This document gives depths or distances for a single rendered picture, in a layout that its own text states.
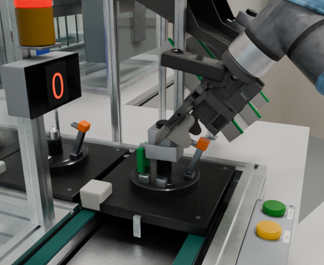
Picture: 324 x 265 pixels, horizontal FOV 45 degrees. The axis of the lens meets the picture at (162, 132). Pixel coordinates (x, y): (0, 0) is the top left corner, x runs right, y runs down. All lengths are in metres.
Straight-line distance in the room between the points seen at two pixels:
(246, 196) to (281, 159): 0.42
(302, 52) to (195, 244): 0.34
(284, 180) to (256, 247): 0.45
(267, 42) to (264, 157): 0.61
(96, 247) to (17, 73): 0.33
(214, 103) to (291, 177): 0.49
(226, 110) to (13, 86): 0.33
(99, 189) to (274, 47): 0.38
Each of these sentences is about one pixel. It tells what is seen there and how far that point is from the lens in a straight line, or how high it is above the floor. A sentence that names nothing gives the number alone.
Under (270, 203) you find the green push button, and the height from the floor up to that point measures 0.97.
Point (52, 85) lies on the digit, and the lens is 0.58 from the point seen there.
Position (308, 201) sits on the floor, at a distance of 2.76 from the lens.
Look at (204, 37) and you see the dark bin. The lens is 0.90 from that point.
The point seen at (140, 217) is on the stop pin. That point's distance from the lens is 0.69.
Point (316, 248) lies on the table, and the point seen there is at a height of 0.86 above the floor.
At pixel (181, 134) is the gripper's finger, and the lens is 0.70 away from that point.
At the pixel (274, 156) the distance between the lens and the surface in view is 1.20.
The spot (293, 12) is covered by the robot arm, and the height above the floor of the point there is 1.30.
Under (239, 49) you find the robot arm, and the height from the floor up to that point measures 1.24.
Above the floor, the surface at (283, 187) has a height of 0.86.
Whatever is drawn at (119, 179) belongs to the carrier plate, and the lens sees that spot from 0.80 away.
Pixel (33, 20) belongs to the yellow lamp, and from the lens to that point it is 0.57.
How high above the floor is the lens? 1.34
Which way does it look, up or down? 21 degrees down
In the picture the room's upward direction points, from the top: straight up
